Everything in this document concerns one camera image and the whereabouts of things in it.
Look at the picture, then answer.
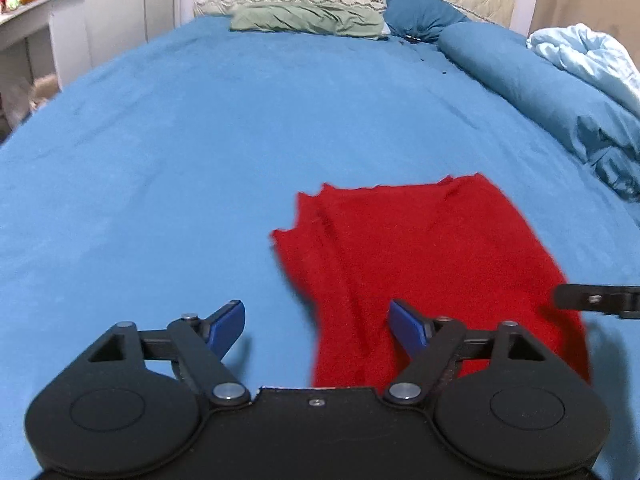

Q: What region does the red knit sweater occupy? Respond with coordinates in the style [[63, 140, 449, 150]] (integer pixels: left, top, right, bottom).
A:
[[271, 172, 593, 392]]

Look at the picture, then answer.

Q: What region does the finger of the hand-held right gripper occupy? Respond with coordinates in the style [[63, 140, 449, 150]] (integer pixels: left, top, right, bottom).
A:
[[550, 284, 640, 320]]

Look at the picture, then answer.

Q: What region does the dark blue pillow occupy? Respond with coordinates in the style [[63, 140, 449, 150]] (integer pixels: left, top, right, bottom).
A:
[[384, 0, 472, 44]]

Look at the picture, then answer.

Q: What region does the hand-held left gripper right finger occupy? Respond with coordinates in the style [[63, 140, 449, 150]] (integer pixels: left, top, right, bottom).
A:
[[382, 299, 549, 407]]

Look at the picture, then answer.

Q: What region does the white wardrobe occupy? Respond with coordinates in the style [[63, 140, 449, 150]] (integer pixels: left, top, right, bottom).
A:
[[80, 0, 197, 72]]

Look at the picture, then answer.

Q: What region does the green pillow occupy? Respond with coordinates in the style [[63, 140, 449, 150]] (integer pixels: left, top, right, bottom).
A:
[[230, 0, 389, 41]]

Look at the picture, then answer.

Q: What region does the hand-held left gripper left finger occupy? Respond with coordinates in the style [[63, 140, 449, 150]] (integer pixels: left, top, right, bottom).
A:
[[87, 300, 252, 407]]

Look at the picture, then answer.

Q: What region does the white shelf desk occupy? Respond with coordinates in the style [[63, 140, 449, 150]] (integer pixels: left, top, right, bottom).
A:
[[0, 0, 87, 137]]

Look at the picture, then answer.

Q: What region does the blue duvet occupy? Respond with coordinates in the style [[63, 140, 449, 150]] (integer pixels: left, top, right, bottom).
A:
[[437, 22, 640, 202]]

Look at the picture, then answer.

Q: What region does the light blue blanket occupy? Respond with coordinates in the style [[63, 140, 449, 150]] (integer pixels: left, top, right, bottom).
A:
[[526, 23, 640, 117]]

